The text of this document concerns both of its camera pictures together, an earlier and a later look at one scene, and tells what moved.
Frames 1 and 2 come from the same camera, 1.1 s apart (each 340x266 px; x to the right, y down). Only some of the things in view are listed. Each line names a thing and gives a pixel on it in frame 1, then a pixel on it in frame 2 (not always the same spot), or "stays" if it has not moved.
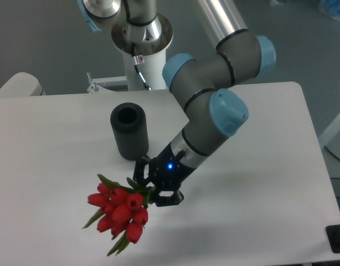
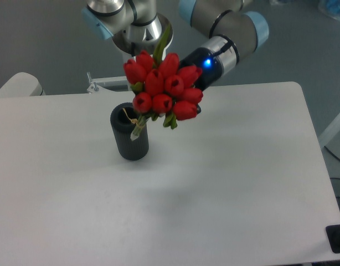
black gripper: [166, 173] → [211, 69]
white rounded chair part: [21, 84] stays
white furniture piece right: [336, 126] stays
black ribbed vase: [129, 121] stays
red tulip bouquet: [123, 212] → [163, 87]
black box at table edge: [337, 236] stays
